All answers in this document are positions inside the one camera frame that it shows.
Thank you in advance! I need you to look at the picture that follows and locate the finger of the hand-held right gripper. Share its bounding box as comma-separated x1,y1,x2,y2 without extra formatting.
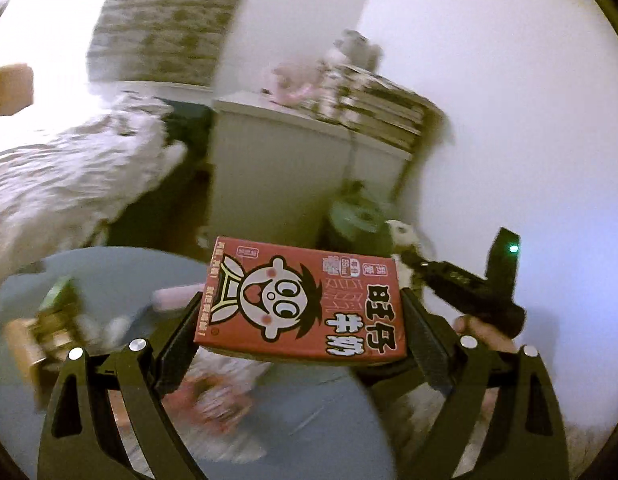
396,246,442,286

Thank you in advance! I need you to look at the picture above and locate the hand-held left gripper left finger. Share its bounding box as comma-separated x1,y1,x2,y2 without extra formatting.
37,291,206,480

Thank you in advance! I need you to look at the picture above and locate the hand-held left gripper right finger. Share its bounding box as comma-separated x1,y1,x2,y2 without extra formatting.
399,286,571,480

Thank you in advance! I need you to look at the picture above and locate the white tissue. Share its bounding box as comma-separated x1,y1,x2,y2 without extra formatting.
386,219,421,288

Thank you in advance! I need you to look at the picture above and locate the black trash bin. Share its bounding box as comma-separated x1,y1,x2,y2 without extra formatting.
319,210,397,253

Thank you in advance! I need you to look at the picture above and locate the red milk carton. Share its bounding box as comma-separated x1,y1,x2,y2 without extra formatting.
194,236,409,363

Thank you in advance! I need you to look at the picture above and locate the person's right hand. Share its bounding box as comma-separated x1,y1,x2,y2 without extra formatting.
452,316,517,357

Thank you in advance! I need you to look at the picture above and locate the white striped cloth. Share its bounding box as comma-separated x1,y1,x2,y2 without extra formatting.
161,347,272,441

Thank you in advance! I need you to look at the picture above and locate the pale green bag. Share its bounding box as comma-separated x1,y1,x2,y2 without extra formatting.
329,180,395,233

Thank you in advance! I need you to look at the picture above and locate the green snack packet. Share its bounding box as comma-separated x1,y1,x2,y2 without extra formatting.
39,276,84,328

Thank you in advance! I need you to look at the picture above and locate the stack of books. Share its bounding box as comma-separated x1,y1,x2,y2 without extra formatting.
334,64,442,153

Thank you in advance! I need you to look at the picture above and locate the brown cardboard box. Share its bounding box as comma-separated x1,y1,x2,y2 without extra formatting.
3,310,84,408

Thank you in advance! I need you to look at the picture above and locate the white cabinet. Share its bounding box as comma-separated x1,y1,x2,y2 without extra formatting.
209,91,415,251

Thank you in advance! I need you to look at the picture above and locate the white quilted blanket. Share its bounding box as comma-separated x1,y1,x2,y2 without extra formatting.
0,92,190,293

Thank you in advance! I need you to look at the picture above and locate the pink plush toy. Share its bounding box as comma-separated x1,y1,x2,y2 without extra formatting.
261,62,330,108

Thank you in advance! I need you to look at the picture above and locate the dark green cloth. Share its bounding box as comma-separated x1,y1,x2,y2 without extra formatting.
161,100,215,161

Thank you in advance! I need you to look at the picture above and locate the grey plush toy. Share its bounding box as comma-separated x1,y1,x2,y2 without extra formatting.
326,29,385,73

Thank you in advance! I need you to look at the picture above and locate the wooden headboard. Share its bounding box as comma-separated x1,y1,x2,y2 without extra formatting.
0,64,36,120

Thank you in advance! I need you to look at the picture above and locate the patterned wall hanging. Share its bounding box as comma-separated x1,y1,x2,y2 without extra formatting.
86,0,255,88

